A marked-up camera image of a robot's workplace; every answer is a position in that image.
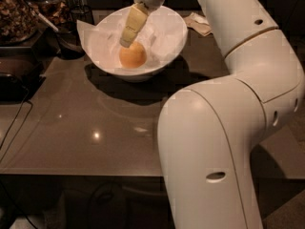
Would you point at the white bowl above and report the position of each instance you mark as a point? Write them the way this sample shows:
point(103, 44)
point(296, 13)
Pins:
point(168, 38)

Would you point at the white paper liner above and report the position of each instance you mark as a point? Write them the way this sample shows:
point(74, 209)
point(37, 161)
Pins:
point(98, 42)

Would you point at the orange fruit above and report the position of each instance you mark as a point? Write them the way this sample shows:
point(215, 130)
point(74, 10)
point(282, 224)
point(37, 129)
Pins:
point(134, 56)

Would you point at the white utensil handle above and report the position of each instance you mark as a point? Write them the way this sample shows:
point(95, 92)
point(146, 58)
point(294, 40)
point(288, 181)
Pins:
point(43, 19)

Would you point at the crumpled beige napkin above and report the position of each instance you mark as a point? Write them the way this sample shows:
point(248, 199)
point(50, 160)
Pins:
point(199, 23)

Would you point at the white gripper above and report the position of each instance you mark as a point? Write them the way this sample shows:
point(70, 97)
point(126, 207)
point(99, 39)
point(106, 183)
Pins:
point(137, 16)

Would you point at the glass jar of snacks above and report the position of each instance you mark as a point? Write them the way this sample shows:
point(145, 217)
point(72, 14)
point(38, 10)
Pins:
point(17, 23)

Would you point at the black box appliance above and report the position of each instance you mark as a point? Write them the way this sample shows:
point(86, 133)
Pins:
point(20, 75)

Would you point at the black wire cup holder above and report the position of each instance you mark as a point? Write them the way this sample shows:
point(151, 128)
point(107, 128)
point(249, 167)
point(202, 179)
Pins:
point(82, 13)

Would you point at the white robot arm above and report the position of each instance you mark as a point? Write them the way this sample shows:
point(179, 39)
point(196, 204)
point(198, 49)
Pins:
point(206, 131)

